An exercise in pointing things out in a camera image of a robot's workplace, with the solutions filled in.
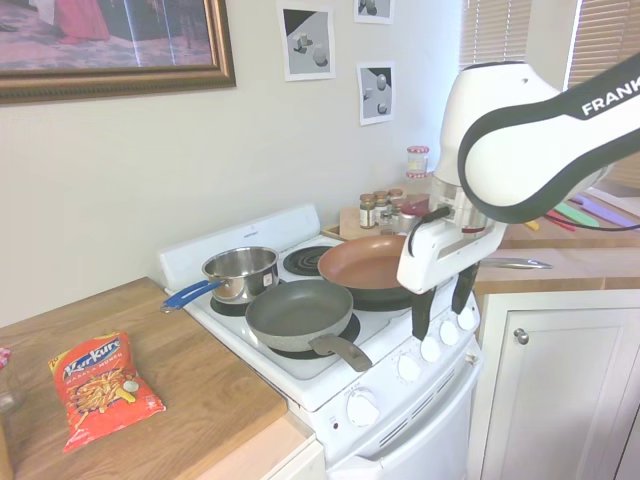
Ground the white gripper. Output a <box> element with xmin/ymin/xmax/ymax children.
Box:
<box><xmin>396</xmin><ymin>215</ymin><xmax>506</xmax><ymax>341</ymax></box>

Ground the white burner knob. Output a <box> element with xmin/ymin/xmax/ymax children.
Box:
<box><xmin>438</xmin><ymin>319</ymin><xmax>460</xmax><ymax>347</ymax></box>
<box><xmin>457</xmin><ymin>304</ymin><xmax>479</xmax><ymax>332</ymax></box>
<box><xmin>397</xmin><ymin>353</ymin><xmax>422</xmax><ymax>383</ymax></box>
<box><xmin>419</xmin><ymin>335</ymin><xmax>442</xmax><ymax>363</ymax></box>

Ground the white electric stove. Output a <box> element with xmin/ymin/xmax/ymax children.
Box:
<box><xmin>158</xmin><ymin>202</ymin><xmax>484</xmax><ymax>480</ymax></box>

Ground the copper coloured frying pan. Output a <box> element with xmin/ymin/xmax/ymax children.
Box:
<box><xmin>317</xmin><ymin>233</ymin><xmax>555</xmax><ymax>304</ymax></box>

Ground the wooden cutting board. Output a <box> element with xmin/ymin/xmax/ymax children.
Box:
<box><xmin>321</xmin><ymin>204</ymin><xmax>362</xmax><ymax>242</ymax></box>

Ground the white oven temperature knob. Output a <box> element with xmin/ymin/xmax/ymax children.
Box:
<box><xmin>345</xmin><ymin>387</ymin><xmax>380</xmax><ymax>429</ymax></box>

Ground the red knife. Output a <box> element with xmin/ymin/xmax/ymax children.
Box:
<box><xmin>546</xmin><ymin>211</ymin><xmax>576</xmax><ymax>232</ymax></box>

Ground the jar with red checked lid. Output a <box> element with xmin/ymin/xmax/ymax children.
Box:
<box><xmin>406</xmin><ymin>145</ymin><xmax>431</xmax><ymax>180</ymax></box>

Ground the white cabinet door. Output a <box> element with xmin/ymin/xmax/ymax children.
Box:
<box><xmin>469</xmin><ymin>287</ymin><xmax>640</xmax><ymax>480</ymax></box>

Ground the black coil burner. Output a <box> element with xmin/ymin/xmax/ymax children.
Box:
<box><xmin>282</xmin><ymin>245</ymin><xmax>341</xmax><ymax>277</ymax></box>

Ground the grey speckled frying pan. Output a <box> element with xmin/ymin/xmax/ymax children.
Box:
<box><xmin>244</xmin><ymin>278</ymin><xmax>374</xmax><ymax>372</ymax></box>

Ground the green knife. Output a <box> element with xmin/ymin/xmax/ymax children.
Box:
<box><xmin>553</xmin><ymin>201</ymin><xmax>599</xmax><ymax>225</ymax></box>

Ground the purple knife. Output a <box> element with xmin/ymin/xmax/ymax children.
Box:
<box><xmin>569</xmin><ymin>194</ymin><xmax>640</xmax><ymax>220</ymax></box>

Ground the tall grey shapes paper print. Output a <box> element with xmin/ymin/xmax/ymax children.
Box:
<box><xmin>356</xmin><ymin>61</ymin><xmax>396</xmax><ymax>127</ymax></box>

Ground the narrow wooden window blind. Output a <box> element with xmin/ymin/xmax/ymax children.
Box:
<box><xmin>459</xmin><ymin>0</ymin><xmax>532</xmax><ymax>76</ymax></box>

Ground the large grey shapes paper print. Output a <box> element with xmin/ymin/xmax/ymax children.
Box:
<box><xmin>277</xmin><ymin>3</ymin><xmax>336</xmax><ymax>83</ymax></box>

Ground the small grey shapes paper print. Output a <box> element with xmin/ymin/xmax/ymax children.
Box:
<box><xmin>353</xmin><ymin>0</ymin><xmax>395</xmax><ymax>25</ymax></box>

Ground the wide wooden window blind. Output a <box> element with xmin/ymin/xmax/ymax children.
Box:
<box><xmin>574</xmin><ymin>0</ymin><xmax>640</xmax><ymax>191</ymax></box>

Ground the red Kurkure snack bag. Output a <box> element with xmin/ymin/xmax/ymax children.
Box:
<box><xmin>48</xmin><ymin>330</ymin><xmax>167</xmax><ymax>454</ymax></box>

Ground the empty glass jar checked lid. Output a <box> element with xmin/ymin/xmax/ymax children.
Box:
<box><xmin>0</xmin><ymin>347</ymin><xmax>26</xmax><ymax>414</ymax></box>

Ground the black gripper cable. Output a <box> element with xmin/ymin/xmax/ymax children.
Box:
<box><xmin>405</xmin><ymin>205</ymin><xmax>451</xmax><ymax>256</ymax></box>

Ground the steel saucepan with blue handle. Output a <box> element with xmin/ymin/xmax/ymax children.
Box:
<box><xmin>159</xmin><ymin>245</ymin><xmax>280</xmax><ymax>315</ymax></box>

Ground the framed painting with bronze frame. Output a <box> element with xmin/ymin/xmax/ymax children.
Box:
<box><xmin>0</xmin><ymin>0</ymin><xmax>237</xmax><ymax>105</ymax></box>

